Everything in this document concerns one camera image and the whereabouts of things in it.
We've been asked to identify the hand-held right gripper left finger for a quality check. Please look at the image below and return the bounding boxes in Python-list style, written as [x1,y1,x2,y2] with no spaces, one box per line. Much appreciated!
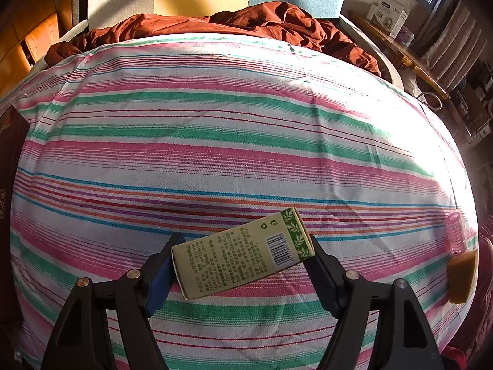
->
[40,232,186,370]

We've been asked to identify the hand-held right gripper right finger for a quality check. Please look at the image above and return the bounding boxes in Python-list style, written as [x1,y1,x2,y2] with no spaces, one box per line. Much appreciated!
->
[304,234,443,370]

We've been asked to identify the green patterned carton box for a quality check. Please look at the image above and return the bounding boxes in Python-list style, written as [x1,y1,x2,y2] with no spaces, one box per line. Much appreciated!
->
[170,207,316,301]

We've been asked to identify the small yellow sponge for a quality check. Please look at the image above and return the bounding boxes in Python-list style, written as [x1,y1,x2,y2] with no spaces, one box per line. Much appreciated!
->
[447,250,478,304]

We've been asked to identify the pink hair roller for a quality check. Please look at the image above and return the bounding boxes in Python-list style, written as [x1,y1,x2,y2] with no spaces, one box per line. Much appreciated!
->
[444,212,468,257]

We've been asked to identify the striped bed sheet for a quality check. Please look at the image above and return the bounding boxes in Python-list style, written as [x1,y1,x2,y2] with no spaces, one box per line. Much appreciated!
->
[0,33,482,370]

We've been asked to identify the wooden shelf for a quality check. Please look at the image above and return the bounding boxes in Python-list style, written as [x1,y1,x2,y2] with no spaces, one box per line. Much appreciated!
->
[348,10,451,101]

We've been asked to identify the beige striped curtain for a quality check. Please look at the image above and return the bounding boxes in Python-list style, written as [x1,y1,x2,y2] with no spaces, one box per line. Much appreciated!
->
[420,0,486,89]

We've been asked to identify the brown rumpled blanket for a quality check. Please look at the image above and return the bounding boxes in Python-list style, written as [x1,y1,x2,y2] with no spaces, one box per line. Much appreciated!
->
[44,1,382,78]

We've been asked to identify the white printed box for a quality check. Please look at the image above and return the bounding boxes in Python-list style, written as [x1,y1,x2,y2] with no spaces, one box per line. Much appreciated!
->
[366,0,409,39]

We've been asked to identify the white cable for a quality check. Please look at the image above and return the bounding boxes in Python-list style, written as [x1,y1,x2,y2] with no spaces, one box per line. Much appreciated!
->
[414,90,445,110]

